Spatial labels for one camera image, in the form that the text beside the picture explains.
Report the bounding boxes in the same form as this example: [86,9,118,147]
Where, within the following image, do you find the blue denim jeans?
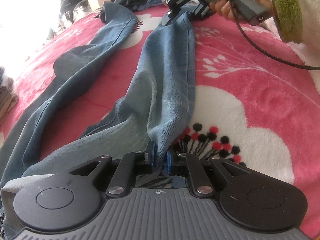
[0,0,196,239]

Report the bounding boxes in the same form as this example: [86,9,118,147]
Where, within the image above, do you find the folded beige grey clothes stack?
[0,67,19,124]

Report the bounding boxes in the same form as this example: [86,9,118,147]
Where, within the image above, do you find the pink floral fleece blanket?
[0,4,320,239]

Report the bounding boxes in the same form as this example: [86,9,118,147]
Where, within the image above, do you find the black wheelchair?
[60,0,92,23]

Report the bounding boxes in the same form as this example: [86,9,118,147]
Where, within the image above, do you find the black cable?
[223,0,320,71]

